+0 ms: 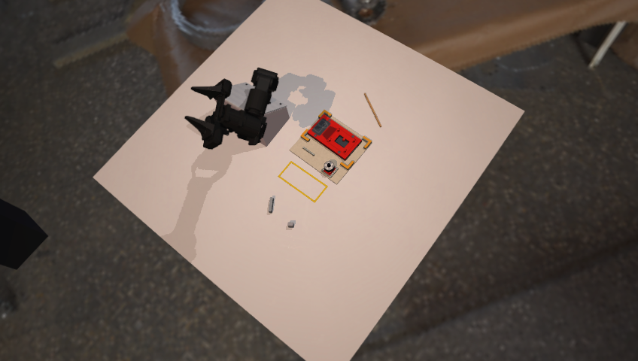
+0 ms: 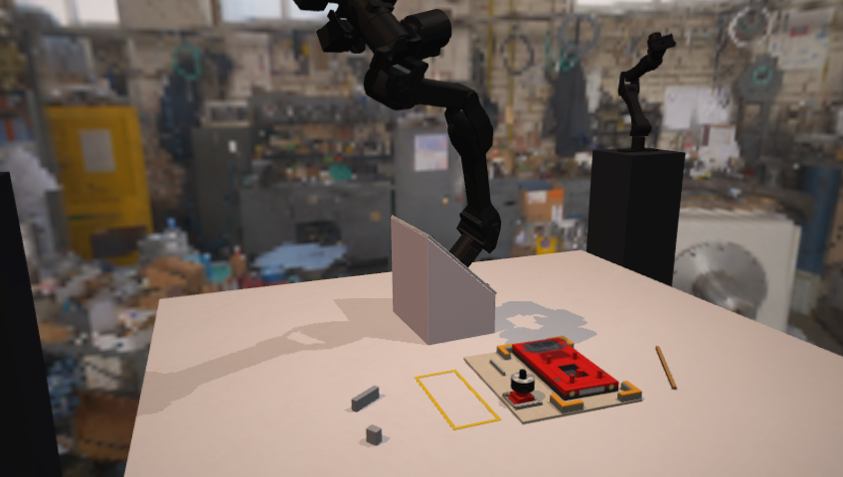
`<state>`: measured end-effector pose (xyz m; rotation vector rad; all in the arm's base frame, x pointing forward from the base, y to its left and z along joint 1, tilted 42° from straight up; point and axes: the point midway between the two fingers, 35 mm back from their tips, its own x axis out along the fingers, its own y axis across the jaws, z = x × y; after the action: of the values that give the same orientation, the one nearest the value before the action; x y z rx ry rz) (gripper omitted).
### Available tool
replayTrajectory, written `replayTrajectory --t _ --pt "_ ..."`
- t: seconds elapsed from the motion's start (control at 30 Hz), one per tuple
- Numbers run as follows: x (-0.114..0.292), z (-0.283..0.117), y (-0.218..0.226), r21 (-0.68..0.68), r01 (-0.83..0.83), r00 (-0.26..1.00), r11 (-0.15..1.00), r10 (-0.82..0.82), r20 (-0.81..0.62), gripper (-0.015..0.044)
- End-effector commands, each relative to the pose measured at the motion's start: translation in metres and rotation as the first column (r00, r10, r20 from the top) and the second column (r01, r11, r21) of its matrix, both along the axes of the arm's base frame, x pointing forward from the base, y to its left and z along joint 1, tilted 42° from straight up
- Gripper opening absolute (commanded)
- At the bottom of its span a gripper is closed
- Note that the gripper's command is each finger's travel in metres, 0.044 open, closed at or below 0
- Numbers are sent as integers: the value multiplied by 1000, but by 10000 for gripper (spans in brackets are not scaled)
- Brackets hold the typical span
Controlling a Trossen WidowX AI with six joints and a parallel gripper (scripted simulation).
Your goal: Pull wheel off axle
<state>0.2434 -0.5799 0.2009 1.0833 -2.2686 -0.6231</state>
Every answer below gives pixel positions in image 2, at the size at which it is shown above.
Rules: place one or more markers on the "yellow rectangular outline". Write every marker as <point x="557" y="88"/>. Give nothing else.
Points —
<point x="472" y="390"/>

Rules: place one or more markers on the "brown wooden stick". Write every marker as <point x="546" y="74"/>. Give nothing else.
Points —
<point x="666" y="370"/>

